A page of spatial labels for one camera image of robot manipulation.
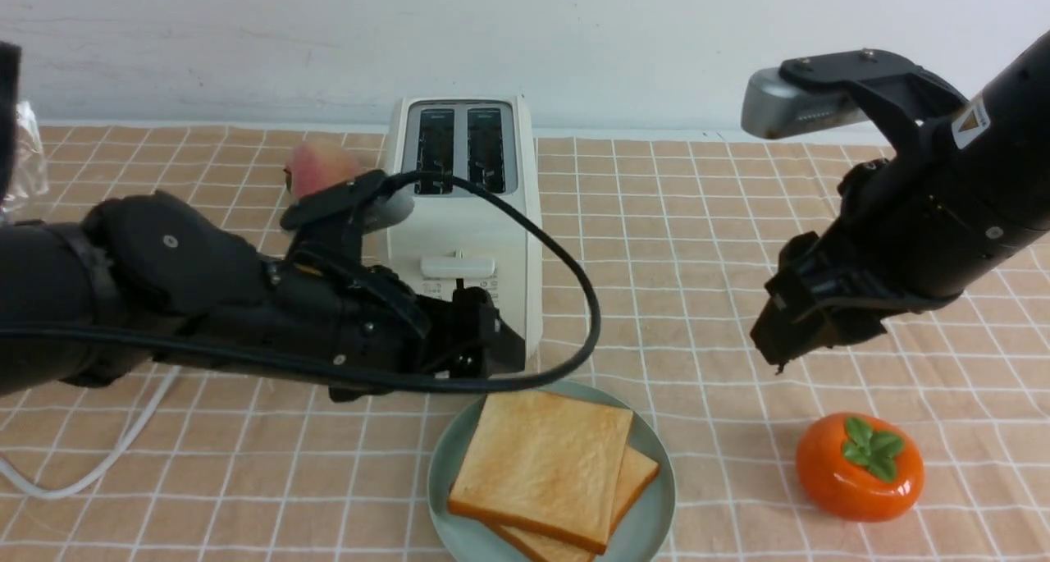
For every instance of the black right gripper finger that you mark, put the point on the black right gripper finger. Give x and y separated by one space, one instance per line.
781 341

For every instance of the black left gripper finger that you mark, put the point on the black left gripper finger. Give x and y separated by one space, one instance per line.
471 319
475 361

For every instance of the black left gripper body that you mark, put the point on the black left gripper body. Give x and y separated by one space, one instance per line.
310 315

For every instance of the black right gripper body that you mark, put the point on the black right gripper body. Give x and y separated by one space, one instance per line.
824 275

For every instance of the toast slice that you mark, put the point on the toast slice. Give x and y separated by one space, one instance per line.
544 463
637 471

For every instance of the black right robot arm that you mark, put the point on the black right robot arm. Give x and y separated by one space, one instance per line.
966 189

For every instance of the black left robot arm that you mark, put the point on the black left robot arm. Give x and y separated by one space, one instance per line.
148 277

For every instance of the white two-slot toaster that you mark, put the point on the white two-slot toaster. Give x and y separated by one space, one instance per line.
453 237

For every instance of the pink peach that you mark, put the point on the pink peach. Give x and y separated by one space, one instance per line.
316 165

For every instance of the orange persimmon with green leaf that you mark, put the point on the orange persimmon with green leaf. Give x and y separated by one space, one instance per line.
859 468

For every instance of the light green round plate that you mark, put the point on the light green round plate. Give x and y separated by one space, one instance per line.
639 535

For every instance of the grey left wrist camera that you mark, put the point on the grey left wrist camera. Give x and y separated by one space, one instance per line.
371 202

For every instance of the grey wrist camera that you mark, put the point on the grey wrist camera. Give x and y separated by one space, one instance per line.
824 92
371 202

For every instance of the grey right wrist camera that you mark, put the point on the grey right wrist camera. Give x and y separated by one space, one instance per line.
824 92

